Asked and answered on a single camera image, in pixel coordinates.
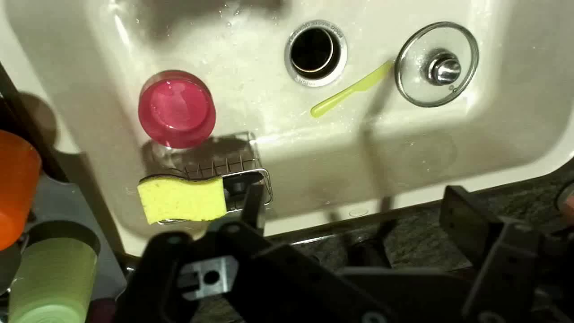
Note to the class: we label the yellow sponge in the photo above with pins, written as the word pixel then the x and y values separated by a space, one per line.
pixel 180 200

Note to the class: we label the yellow-green plastic utensil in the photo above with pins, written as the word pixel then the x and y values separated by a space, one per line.
pixel 343 99

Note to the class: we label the light green plastic cup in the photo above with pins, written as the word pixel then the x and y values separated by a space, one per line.
pixel 54 275

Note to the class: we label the metal sink drain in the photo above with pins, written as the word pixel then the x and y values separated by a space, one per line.
pixel 316 53

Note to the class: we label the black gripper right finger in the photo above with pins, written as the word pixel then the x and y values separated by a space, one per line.
pixel 521 270

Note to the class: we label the metal dish rack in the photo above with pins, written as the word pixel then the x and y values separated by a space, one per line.
pixel 72 198

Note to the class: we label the white kitchen sink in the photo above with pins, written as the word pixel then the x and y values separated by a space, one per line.
pixel 252 114

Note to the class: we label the orange plastic cup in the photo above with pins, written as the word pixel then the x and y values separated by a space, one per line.
pixel 15 185

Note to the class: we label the pink plastic cup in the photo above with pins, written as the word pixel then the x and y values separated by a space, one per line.
pixel 176 108

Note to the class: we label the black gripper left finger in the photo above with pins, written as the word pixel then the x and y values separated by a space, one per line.
pixel 227 288

